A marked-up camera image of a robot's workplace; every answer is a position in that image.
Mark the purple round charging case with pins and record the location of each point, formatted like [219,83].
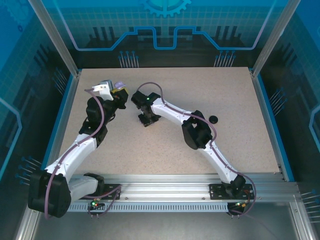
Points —
[120,85]

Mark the black round charging case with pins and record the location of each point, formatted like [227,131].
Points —
[213,119]

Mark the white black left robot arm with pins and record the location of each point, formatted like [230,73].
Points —
[75,152]

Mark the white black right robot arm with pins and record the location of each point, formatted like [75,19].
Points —
[172,112]

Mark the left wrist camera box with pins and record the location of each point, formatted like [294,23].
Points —
[106,87]

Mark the aluminium table side rail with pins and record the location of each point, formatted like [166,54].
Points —
[68,105]
[263,105]

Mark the aluminium front rail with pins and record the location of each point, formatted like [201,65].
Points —
[165,185]

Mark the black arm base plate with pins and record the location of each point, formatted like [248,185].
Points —
[216,192]
[111,193]

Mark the aluminium frame post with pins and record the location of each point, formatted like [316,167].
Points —
[273,37]
[58,37]

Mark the aluminium lower frame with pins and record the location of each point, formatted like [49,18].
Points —
[160,225]

